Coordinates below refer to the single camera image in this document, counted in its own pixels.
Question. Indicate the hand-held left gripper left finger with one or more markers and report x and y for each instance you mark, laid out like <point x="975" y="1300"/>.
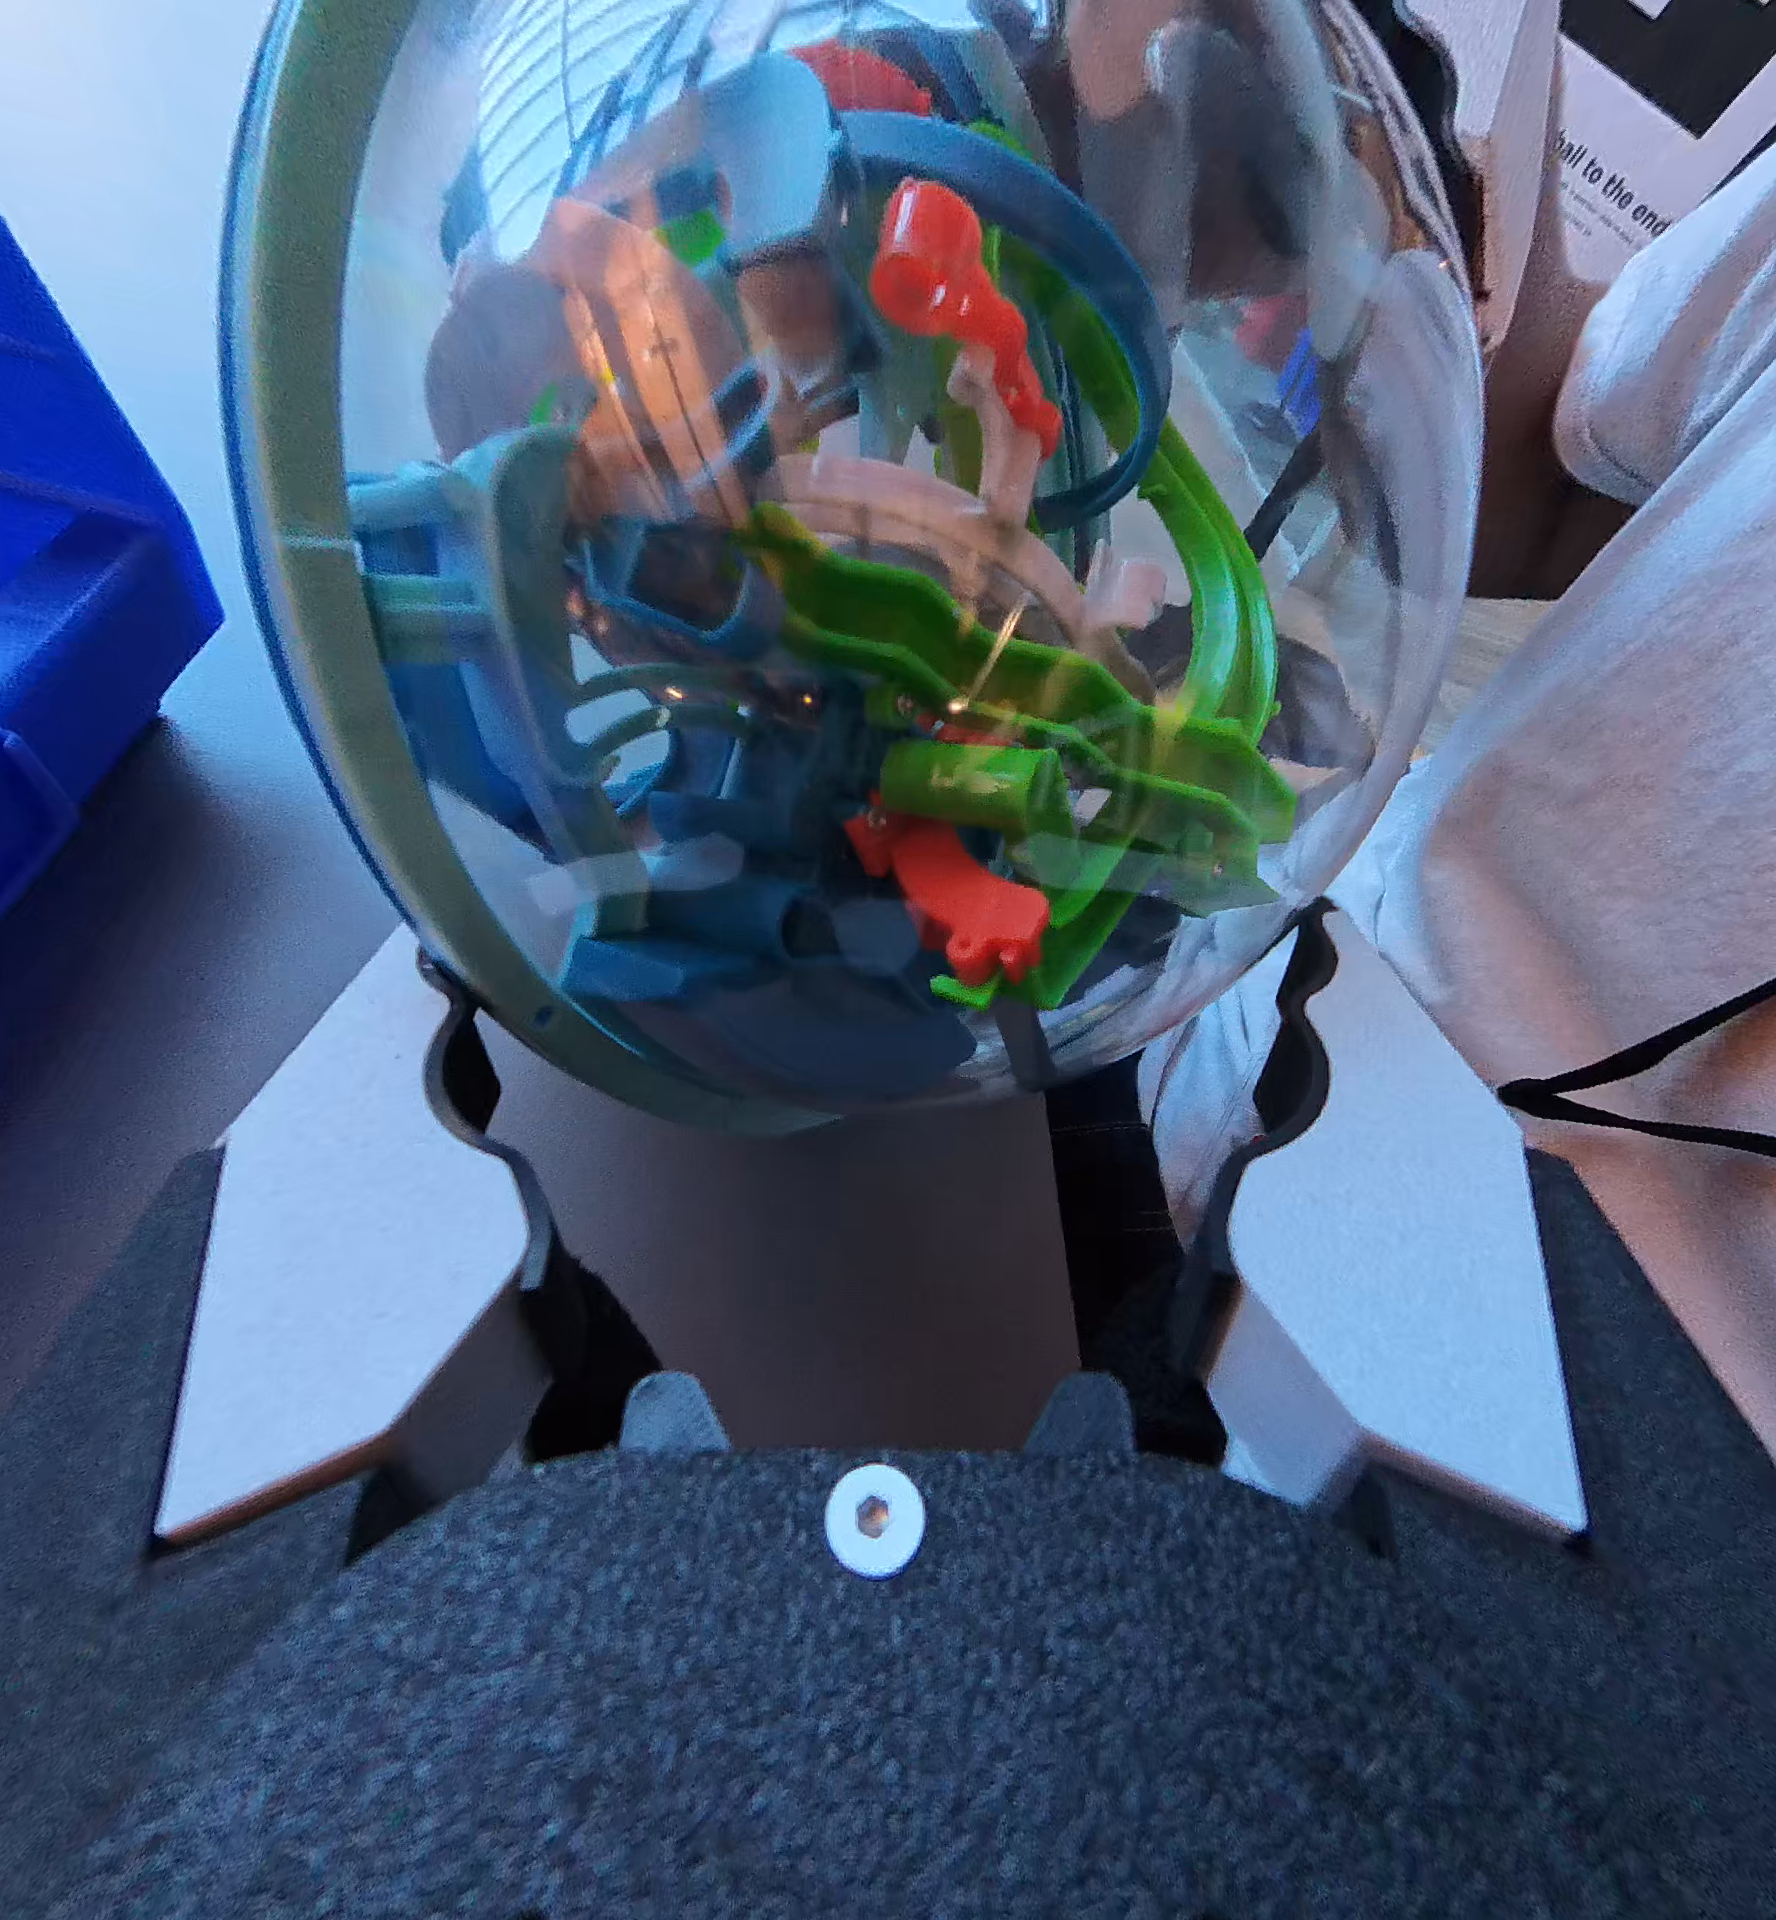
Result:
<point x="333" y="1276"/>

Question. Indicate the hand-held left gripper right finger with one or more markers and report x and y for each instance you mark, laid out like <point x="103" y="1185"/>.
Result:
<point x="1398" y="1276"/>

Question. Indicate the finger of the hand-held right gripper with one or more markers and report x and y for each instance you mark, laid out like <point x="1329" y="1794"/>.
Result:
<point x="1511" y="136"/>

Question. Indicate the clear plastic maze ball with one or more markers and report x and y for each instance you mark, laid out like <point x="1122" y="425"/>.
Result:
<point x="830" y="601"/>

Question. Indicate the person's right forearm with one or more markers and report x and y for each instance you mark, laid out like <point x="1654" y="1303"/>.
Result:
<point x="1541" y="480"/>

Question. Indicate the white printed instruction sheet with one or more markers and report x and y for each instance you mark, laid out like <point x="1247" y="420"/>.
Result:
<point x="1654" y="120"/>

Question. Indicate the blue plastic bin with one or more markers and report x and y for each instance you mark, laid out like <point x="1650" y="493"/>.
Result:
<point x="34" y="601"/>

